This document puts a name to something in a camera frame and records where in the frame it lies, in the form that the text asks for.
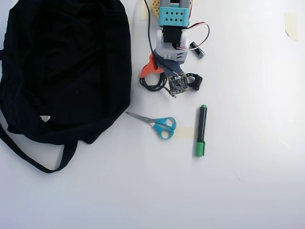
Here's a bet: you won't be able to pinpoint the black braided cable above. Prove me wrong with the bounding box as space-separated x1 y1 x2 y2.
139 72 178 100

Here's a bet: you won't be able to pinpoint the yellow perforated block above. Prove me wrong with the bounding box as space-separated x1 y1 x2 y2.
150 0 162 18

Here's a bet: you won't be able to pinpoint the black wrist band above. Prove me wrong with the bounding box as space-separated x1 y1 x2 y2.
185 72 204 92

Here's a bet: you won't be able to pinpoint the black fabric bag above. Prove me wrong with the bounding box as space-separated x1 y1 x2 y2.
0 0 133 174

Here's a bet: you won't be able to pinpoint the red and white wires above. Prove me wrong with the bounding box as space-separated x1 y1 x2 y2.
176 21 211 51

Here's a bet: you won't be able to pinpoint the black battery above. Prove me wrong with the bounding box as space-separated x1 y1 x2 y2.
189 41 206 59

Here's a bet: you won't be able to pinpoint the beige masking tape strip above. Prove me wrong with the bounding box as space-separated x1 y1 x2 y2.
174 126 197 140
284 12 299 42
140 0 151 21

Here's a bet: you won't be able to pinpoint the camera circuit board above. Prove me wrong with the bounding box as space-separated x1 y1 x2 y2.
167 73 190 98

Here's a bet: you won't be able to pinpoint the black marker with green cap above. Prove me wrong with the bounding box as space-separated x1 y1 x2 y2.
194 104 208 157

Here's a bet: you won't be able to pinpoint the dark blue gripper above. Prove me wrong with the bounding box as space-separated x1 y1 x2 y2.
139 48 187 79

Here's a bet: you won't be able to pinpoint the thin black camera cable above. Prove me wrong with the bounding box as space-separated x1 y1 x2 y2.
142 0 158 55

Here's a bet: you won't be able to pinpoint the blue handled scissors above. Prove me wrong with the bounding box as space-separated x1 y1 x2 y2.
125 111 177 141

